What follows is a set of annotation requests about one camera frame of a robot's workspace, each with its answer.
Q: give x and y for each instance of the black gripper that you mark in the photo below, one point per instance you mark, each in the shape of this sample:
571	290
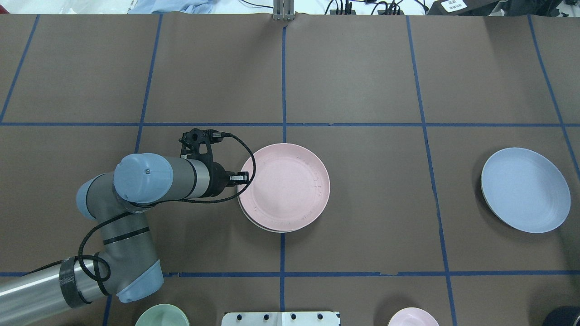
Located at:
218	180

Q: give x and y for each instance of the pink plate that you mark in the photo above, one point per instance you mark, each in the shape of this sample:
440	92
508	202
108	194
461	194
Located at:
286	178

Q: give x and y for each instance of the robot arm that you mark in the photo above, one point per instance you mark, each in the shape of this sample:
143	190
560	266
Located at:
117	256

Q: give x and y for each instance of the green plate under blue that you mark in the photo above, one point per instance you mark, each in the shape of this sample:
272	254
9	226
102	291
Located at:
484	203

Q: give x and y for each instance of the cream plate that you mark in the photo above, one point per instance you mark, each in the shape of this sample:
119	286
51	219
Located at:
287	224

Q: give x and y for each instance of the green bowl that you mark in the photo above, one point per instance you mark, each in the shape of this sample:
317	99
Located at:
163	315

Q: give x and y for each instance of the light blue cloth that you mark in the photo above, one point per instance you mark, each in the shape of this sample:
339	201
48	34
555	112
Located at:
167	6

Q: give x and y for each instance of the pink bowl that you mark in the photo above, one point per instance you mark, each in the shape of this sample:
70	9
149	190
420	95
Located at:
412	316

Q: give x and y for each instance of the dark blue pot with lid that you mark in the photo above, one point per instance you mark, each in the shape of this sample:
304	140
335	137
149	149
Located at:
563	316

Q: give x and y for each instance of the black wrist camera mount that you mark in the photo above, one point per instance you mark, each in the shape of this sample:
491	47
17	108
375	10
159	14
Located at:
196	144

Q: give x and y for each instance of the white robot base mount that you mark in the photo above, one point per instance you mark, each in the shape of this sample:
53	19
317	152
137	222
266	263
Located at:
315	318

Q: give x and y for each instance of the aluminium frame post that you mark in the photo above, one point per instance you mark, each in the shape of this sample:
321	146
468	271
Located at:
283	10

